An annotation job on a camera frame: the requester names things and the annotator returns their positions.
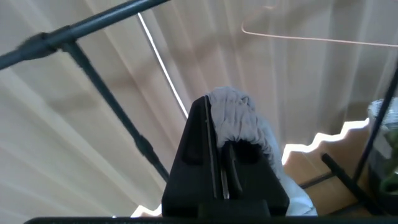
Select green garment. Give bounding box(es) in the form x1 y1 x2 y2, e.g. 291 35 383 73
379 129 398 195

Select pink clothes hanger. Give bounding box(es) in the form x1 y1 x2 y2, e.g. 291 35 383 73
241 2 398 49

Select black clothes rack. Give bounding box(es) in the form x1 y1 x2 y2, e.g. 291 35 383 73
0 0 398 217

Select white laundry basket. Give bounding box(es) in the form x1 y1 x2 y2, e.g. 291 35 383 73
366 98 398 215

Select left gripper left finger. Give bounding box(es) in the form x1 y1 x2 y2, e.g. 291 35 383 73
161 95 223 217

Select pale grey shorts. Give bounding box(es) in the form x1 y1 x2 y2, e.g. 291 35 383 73
206 86 318 217

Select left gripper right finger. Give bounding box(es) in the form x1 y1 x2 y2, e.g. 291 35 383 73
221 140 290 217

